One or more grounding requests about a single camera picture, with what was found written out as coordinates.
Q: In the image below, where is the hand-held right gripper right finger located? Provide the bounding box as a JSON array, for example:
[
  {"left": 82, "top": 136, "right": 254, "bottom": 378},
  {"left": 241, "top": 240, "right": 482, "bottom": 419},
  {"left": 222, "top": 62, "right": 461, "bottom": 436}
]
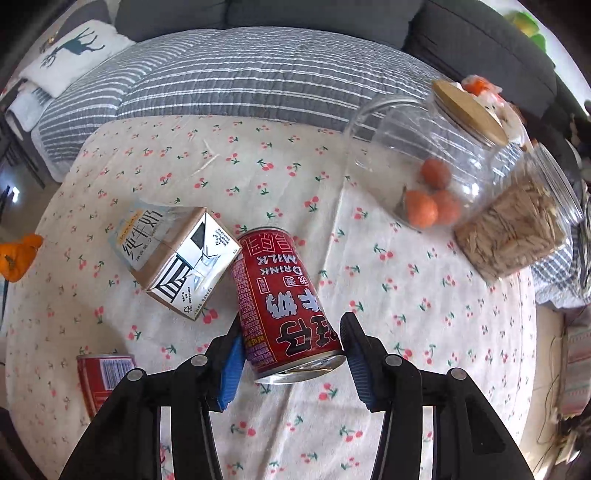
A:
[{"left": 338, "top": 311, "right": 536, "bottom": 480}]

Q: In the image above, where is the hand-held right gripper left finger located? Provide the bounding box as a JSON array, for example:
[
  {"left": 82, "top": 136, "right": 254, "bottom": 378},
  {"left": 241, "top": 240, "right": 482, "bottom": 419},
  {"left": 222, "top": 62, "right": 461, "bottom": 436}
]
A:
[{"left": 60, "top": 318, "right": 246, "bottom": 480}]

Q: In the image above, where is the red milk can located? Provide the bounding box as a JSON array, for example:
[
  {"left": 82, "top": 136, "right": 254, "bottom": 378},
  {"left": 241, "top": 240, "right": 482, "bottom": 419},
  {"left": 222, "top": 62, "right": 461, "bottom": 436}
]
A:
[
  {"left": 76, "top": 353, "right": 137, "bottom": 418},
  {"left": 231, "top": 226, "right": 346, "bottom": 384}
]

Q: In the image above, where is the white milk carton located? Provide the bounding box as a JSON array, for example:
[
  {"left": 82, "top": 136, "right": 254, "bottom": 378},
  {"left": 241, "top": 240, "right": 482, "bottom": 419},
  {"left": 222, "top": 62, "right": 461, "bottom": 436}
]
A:
[{"left": 108, "top": 206, "right": 243, "bottom": 320}]

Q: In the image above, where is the orange peel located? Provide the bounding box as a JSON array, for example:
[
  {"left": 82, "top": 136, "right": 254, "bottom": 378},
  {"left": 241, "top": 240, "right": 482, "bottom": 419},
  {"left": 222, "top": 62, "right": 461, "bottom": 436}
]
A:
[{"left": 0, "top": 234, "right": 44, "bottom": 282}]

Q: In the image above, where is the orange fruit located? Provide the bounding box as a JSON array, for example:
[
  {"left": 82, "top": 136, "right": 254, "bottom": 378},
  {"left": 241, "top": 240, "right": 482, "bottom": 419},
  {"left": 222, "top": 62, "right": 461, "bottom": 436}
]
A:
[
  {"left": 431, "top": 189, "right": 462, "bottom": 225},
  {"left": 404, "top": 189, "right": 438, "bottom": 229},
  {"left": 420, "top": 158, "right": 451, "bottom": 190}
]

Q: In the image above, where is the cherry print tablecloth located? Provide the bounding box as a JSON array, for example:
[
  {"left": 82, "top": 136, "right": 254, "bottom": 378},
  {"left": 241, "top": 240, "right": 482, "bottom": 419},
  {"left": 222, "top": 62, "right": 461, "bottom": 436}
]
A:
[{"left": 0, "top": 114, "right": 539, "bottom": 480}]

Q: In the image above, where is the glass jar with wooden lid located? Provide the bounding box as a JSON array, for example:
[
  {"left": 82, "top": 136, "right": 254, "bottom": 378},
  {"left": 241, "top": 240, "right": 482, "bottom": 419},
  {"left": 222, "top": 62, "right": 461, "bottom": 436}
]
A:
[{"left": 344, "top": 79, "right": 511, "bottom": 232}]

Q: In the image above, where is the beige plush toy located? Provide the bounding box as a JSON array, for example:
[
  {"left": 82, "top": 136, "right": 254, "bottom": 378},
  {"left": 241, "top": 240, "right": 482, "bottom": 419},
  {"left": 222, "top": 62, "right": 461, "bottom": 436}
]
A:
[{"left": 489, "top": 99, "right": 528, "bottom": 145}]

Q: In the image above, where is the orange white plush toy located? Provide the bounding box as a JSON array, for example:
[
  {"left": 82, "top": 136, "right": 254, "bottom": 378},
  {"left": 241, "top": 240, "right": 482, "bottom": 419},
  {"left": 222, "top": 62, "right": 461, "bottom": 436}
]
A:
[{"left": 462, "top": 76, "right": 500, "bottom": 104}]

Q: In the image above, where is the dark grey sofa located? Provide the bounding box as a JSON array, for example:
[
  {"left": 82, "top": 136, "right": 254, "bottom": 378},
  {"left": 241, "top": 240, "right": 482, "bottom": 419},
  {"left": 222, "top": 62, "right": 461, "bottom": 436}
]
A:
[{"left": 0, "top": 0, "right": 591, "bottom": 195}]

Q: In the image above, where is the white deer print pillow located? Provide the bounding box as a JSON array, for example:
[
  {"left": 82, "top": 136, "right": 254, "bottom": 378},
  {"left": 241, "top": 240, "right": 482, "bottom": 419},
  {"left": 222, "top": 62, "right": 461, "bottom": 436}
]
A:
[{"left": 18, "top": 21, "right": 134, "bottom": 97}]

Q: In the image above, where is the green plush toy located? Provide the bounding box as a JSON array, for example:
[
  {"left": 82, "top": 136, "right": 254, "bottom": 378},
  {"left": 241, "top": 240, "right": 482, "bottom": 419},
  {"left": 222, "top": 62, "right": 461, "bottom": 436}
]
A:
[{"left": 503, "top": 9, "right": 550, "bottom": 49}]

